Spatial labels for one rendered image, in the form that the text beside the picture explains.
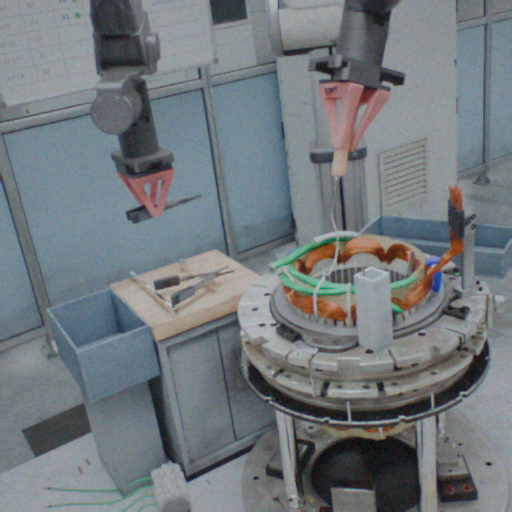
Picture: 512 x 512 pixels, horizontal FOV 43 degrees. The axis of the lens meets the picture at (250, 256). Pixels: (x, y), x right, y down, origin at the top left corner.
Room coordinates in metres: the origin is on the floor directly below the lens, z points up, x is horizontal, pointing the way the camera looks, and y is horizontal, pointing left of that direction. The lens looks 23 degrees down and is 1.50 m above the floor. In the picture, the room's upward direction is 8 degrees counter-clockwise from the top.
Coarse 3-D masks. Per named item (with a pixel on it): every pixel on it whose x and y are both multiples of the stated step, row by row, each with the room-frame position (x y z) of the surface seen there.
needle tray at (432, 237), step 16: (384, 224) 1.12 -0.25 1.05; (400, 224) 1.11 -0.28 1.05; (416, 224) 1.09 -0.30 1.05; (432, 224) 1.07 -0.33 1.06; (480, 224) 1.02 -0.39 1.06; (400, 240) 1.09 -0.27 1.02; (416, 240) 1.08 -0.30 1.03; (432, 240) 1.07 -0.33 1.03; (448, 240) 1.05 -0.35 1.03; (480, 240) 1.02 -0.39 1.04; (496, 240) 1.01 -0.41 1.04; (432, 256) 0.96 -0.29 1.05; (480, 256) 0.92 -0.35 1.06; (496, 256) 0.91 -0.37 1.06; (480, 272) 0.92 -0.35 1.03; (496, 272) 0.91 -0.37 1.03
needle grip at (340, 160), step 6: (348, 132) 0.78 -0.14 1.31; (348, 138) 0.78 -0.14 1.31; (348, 144) 0.77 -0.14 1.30; (336, 150) 0.77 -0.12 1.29; (342, 150) 0.77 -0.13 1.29; (348, 150) 0.77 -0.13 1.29; (336, 156) 0.77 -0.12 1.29; (342, 156) 0.77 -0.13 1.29; (336, 162) 0.77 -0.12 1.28; (342, 162) 0.77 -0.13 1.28; (336, 168) 0.77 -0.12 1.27; (342, 168) 0.76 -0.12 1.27; (336, 174) 0.76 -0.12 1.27; (342, 174) 0.76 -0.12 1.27
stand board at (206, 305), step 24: (192, 264) 1.02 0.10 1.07; (216, 264) 1.01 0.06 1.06; (240, 264) 1.00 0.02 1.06; (120, 288) 0.97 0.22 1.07; (168, 288) 0.94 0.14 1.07; (216, 288) 0.92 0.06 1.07; (240, 288) 0.91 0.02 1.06; (144, 312) 0.87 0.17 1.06; (168, 312) 0.86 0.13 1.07; (192, 312) 0.85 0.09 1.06; (216, 312) 0.86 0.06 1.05; (168, 336) 0.83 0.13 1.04
